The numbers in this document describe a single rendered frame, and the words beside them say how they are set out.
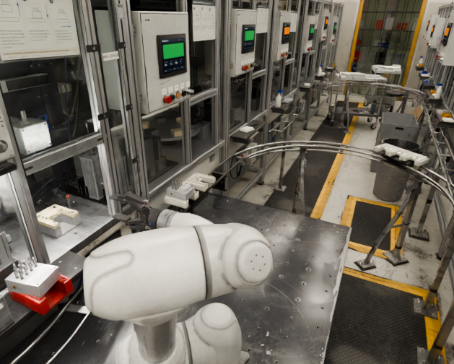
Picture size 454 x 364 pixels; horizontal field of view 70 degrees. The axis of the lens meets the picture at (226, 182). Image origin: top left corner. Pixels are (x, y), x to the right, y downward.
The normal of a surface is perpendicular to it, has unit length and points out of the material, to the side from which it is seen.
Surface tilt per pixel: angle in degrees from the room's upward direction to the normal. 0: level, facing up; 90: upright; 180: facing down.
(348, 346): 0
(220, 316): 6
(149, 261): 36
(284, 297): 0
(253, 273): 58
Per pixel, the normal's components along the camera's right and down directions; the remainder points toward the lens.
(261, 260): 0.42, -0.07
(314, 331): 0.02, -0.89
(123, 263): -0.04, -0.55
